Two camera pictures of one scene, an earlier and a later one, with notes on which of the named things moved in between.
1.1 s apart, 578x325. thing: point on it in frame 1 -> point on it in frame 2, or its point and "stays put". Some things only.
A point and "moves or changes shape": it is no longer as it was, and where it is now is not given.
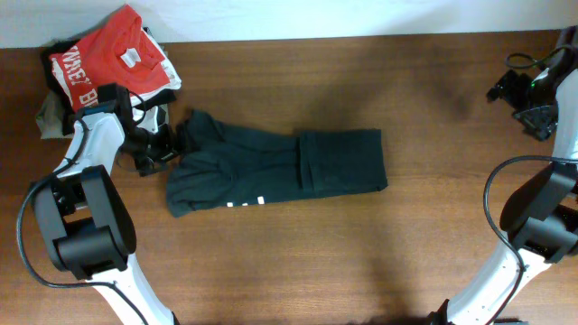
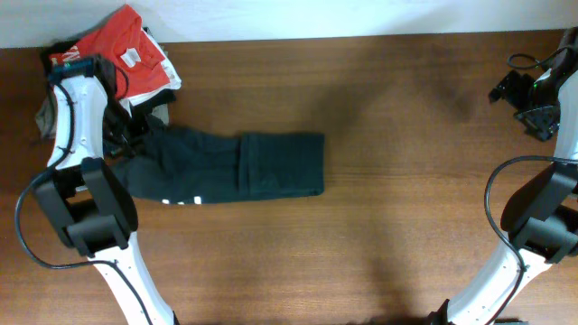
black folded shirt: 61,101 stays put
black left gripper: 169,148 -> 123,151
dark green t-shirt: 219,165 moves or changes shape
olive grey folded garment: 50,118 stays put
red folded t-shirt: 121,51 stays put
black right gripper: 539,125 stays put
